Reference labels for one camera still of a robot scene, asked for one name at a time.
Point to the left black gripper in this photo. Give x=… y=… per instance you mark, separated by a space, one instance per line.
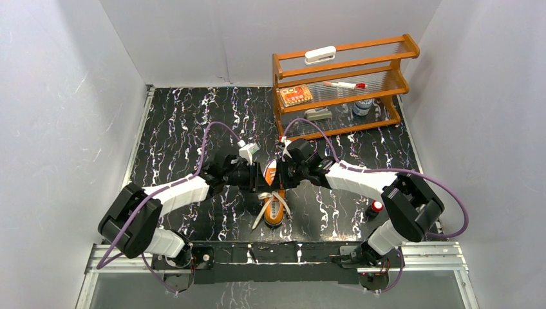
x=254 y=177

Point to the red emergency stop button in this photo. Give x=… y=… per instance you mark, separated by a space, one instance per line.
x=373 y=210

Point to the white stapler on top shelf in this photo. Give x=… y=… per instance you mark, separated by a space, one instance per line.
x=316 y=56

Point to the grey stapler on bottom shelf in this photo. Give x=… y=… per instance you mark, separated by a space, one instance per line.
x=318 y=114

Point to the red white marker pen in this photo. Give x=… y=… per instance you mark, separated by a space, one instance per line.
x=346 y=85

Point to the white shoelace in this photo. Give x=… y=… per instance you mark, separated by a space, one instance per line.
x=266 y=198

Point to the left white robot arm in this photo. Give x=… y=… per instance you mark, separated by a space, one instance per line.
x=131 y=221

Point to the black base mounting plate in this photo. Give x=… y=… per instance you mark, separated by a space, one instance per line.
x=342 y=262

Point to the orange wooden shelf rack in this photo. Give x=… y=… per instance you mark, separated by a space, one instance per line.
x=377 y=63

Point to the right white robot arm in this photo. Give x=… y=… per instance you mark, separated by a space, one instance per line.
x=410 y=203

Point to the orange canvas sneaker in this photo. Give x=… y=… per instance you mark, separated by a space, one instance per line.
x=275 y=212

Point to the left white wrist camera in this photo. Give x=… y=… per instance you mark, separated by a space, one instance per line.
x=247 y=150

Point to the orange snack packet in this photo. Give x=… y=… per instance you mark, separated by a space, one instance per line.
x=295 y=95

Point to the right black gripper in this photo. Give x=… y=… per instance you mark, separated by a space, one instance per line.
x=281 y=179

